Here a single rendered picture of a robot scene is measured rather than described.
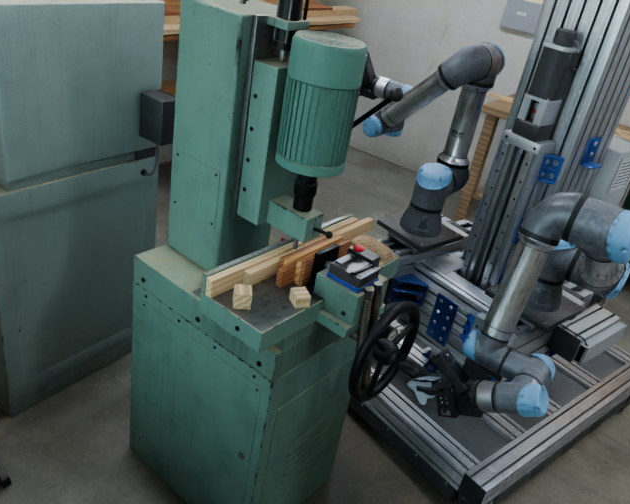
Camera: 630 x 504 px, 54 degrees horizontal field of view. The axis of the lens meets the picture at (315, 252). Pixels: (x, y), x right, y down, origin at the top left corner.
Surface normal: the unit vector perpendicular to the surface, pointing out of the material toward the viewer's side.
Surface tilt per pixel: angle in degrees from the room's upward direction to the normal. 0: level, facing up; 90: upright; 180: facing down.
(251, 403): 90
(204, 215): 90
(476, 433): 0
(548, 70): 90
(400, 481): 0
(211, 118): 90
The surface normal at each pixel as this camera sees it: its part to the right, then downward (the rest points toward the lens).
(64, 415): 0.16, -0.86
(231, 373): -0.63, 0.29
